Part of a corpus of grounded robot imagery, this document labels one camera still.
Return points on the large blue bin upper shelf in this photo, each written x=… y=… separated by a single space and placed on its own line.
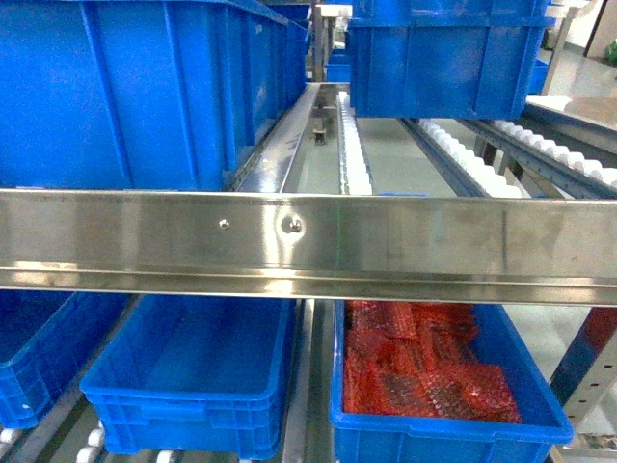
x=171 y=95

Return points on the blue bin front left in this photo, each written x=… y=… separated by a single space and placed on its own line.
x=46 y=338

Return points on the empty blue bin front middle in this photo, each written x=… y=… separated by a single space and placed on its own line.
x=196 y=373

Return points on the red bubble wrap bags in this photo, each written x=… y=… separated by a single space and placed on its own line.
x=414 y=359

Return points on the blue bin upper shelf right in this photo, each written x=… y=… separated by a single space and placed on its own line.
x=466 y=59

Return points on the stainless steel flow rack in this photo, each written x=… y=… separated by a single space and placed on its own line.
x=330 y=207

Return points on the blue bin with red wrap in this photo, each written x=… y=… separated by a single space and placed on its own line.
x=375 y=438

